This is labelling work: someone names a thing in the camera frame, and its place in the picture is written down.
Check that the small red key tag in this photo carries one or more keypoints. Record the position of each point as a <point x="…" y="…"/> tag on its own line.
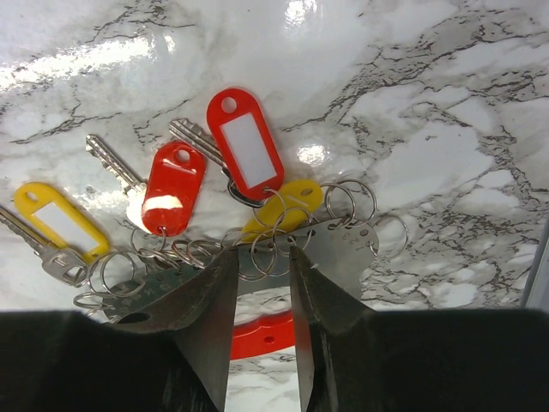
<point x="173" y="187"/>

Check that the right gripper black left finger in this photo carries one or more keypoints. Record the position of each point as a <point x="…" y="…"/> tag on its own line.
<point x="172" y="355"/>

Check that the metal red key organizer plate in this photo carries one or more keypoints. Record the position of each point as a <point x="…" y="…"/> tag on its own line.
<point x="342" y="253"/>

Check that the large red key tag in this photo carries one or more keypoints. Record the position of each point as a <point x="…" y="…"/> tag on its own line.
<point x="236" y="122"/>

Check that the silver key black head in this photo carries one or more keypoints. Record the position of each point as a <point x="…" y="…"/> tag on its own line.
<point x="193" y="135"/>

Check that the yellow key tag centre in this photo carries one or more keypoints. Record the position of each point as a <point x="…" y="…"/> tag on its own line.
<point x="294" y="203"/>

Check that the yellow key tag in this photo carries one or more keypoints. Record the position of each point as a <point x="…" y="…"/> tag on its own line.
<point x="294" y="203"/>
<point x="59" y="220"/>

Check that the yellow key tag left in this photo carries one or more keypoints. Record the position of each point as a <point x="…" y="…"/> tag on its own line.
<point x="59" y="220"/>

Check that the silver key left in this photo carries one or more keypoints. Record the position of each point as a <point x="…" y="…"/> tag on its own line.
<point x="63" y="264"/>

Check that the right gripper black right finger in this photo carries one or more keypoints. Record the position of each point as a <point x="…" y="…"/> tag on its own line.
<point x="352" y="358"/>

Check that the silver key middle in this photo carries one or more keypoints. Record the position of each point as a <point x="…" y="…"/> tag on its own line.
<point x="133" y="187"/>

